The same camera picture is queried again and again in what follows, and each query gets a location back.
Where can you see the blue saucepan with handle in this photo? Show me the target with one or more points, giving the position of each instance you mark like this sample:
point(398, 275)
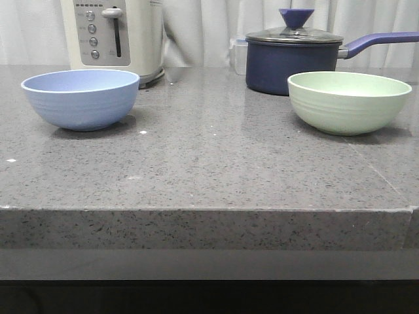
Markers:
point(269, 65)

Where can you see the glass lid blue knob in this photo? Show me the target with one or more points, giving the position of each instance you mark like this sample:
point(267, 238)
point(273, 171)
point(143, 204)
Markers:
point(294, 31)

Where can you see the green bowl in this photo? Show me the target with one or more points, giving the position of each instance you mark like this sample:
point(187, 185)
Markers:
point(344, 103)

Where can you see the cream white toaster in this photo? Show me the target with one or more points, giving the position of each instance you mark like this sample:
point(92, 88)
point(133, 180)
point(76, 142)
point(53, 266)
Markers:
point(116, 34)

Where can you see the blue bowl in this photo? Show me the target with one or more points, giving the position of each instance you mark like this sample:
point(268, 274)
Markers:
point(82, 100)

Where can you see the clear plastic container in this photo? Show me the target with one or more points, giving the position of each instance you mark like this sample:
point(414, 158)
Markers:
point(238, 54)

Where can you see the white curtain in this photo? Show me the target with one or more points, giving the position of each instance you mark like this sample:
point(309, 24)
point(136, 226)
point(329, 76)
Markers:
point(198, 33)

